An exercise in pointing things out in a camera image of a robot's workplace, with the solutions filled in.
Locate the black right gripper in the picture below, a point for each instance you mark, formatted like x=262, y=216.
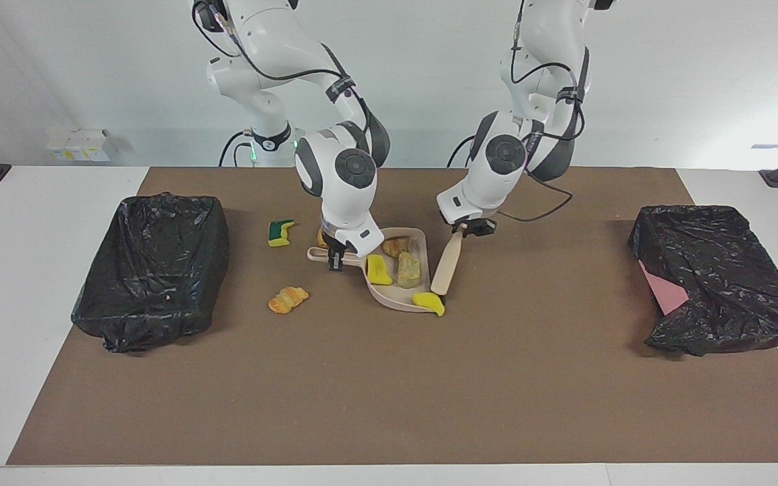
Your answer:
x=343, y=251

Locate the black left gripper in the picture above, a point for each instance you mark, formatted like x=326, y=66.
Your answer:
x=478, y=227

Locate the brown bread roll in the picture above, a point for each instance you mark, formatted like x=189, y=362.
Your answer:
x=322, y=239

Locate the beige brush with black bristles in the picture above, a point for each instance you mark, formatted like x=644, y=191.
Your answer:
x=448, y=263

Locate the yellow sponge piece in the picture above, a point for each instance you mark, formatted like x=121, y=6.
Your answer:
x=379, y=270
x=428, y=304

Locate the orange striped croissant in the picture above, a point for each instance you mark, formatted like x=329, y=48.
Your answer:
x=288, y=300
x=396, y=246

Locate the pale bread chunk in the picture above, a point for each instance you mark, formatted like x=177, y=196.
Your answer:
x=409, y=270

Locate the beige plastic dustpan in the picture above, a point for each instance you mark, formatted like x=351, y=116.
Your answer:
x=392, y=297

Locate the green and yellow sponge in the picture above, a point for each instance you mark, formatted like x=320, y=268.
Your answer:
x=278, y=231

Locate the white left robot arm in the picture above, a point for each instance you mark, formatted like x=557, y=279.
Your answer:
x=497, y=175

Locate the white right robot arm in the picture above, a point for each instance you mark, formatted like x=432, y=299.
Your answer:
x=342, y=196

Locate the black trash bag bin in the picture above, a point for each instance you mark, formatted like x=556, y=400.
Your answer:
x=152, y=270

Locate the pink bin box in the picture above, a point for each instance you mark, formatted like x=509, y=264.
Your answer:
x=666, y=293

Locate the black trash bag on pink box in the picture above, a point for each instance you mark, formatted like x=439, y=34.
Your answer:
x=720, y=270

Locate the brown table mat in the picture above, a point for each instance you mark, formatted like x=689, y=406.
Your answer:
x=389, y=405

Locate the white wall socket box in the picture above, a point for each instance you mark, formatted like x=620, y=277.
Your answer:
x=78, y=145

